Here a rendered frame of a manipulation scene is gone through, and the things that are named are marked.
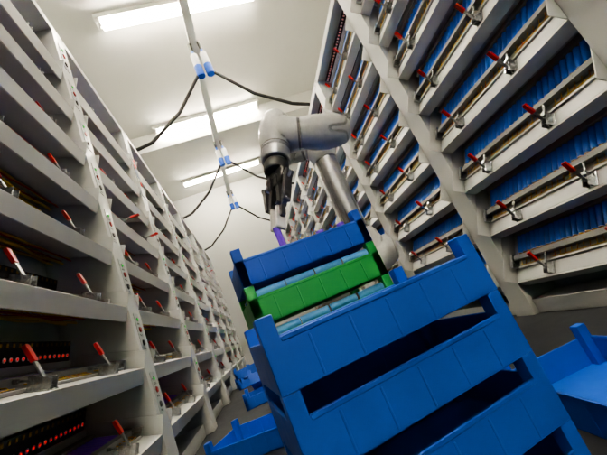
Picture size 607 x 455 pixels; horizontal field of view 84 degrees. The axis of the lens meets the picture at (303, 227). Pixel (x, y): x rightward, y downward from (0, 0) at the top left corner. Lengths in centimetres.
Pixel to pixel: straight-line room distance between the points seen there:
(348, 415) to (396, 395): 6
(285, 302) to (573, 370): 58
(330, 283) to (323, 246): 8
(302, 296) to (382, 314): 30
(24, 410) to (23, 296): 19
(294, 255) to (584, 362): 61
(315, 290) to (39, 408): 49
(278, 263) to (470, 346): 39
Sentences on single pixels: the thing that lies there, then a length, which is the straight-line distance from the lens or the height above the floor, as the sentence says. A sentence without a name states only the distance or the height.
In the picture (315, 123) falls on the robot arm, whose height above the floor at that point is 82.
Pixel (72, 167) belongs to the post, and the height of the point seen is 109.
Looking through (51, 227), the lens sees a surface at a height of 72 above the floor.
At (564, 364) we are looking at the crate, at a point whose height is 2.
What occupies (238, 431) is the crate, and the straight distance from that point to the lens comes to 141.
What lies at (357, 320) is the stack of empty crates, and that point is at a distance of 39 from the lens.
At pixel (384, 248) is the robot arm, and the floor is 44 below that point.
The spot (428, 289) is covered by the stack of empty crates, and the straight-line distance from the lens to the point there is 44.
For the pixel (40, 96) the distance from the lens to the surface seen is 152.
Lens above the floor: 30
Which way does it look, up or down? 14 degrees up
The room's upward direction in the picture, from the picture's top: 24 degrees counter-clockwise
